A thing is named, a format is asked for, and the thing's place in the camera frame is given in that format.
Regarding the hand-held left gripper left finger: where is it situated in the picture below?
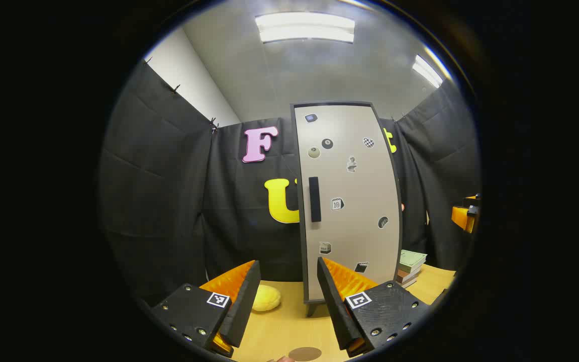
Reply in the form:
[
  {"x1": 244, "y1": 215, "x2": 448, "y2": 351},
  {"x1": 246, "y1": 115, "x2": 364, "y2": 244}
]
[{"x1": 151, "y1": 260, "x2": 262, "y2": 358}]

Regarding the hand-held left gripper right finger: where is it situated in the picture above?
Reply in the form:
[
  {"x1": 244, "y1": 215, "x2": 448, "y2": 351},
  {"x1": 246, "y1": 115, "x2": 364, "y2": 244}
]
[{"x1": 317, "y1": 257, "x2": 431, "y2": 358}]

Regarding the brown round coaster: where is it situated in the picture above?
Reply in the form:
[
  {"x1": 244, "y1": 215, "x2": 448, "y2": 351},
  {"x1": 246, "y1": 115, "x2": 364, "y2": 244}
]
[{"x1": 288, "y1": 347, "x2": 323, "y2": 362}]

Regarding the beige cabinet door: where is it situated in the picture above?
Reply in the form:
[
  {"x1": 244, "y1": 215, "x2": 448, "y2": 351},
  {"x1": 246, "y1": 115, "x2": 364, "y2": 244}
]
[{"x1": 294, "y1": 104, "x2": 402, "y2": 301}]

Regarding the black door handle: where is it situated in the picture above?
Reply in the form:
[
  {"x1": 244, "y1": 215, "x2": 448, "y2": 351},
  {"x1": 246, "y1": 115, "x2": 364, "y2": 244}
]
[{"x1": 309, "y1": 176, "x2": 322, "y2": 223}]

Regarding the dark grey cabinet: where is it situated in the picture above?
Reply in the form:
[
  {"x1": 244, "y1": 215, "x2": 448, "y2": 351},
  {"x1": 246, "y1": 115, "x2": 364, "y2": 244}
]
[{"x1": 290, "y1": 101, "x2": 404, "y2": 317}]

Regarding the yellow round bun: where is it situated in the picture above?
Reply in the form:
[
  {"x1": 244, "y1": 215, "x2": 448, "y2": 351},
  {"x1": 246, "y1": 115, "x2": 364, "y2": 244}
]
[{"x1": 252, "y1": 285, "x2": 281, "y2": 312}]

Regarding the black backdrop cloth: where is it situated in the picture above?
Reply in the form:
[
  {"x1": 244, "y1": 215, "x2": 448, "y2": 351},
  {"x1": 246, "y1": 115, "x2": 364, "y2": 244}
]
[{"x1": 100, "y1": 60, "x2": 481, "y2": 307}]

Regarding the large ceiling light panel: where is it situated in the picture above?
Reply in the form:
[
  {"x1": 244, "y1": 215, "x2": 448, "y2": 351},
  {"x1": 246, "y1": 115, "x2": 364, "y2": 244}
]
[{"x1": 255, "y1": 12, "x2": 356, "y2": 44}]

